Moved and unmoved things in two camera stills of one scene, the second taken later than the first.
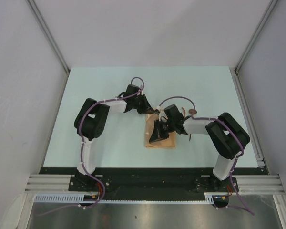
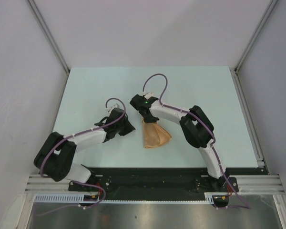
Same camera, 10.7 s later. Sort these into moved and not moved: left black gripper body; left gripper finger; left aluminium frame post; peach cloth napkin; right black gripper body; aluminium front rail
Moved: right black gripper body; peach cloth napkin; left black gripper body; left gripper finger
Not moved: aluminium front rail; left aluminium frame post
